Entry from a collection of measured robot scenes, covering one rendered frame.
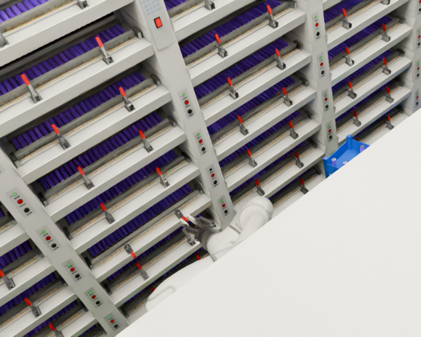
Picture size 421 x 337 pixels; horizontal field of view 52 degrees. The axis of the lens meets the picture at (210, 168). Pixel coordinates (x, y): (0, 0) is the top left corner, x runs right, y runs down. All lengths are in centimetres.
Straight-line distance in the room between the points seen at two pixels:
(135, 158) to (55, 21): 58
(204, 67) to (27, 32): 65
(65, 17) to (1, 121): 38
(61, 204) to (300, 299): 156
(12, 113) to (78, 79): 23
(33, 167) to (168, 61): 60
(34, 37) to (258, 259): 132
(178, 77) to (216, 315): 152
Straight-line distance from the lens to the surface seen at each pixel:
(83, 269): 187
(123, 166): 171
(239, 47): 181
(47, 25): 147
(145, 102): 164
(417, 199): 19
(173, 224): 195
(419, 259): 17
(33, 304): 196
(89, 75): 152
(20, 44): 145
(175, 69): 165
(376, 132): 277
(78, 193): 169
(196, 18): 166
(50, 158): 158
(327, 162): 202
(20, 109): 151
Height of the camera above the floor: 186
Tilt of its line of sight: 38 degrees down
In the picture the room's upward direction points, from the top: 20 degrees counter-clockwise
